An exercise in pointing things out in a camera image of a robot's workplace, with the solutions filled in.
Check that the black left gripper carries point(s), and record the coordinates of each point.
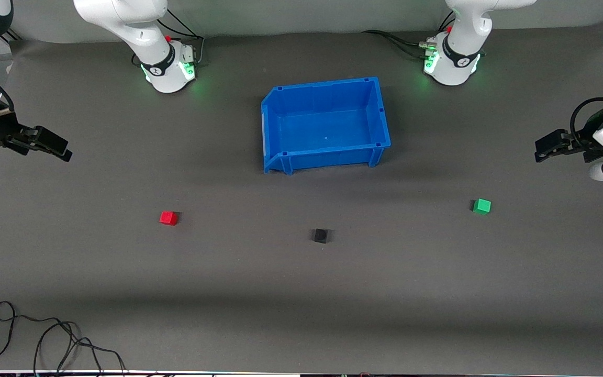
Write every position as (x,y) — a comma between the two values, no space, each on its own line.
(582,142)

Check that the small green cube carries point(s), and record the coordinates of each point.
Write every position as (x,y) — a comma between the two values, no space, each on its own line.
(482,206)

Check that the small red cube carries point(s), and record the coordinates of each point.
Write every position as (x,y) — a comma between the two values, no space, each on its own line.
(168,218)

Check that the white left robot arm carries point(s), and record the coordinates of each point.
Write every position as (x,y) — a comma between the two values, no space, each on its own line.
(464,31)

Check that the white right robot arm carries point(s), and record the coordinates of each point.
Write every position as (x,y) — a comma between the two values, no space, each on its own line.
(134,26)

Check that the small black cube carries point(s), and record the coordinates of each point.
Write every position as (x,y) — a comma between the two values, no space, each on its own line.
(321,235)

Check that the blue plastic storage bin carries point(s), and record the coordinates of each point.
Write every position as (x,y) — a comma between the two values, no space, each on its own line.
(327,131)

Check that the dark grey table mat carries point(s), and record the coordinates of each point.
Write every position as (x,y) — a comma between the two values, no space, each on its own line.
(301,293)

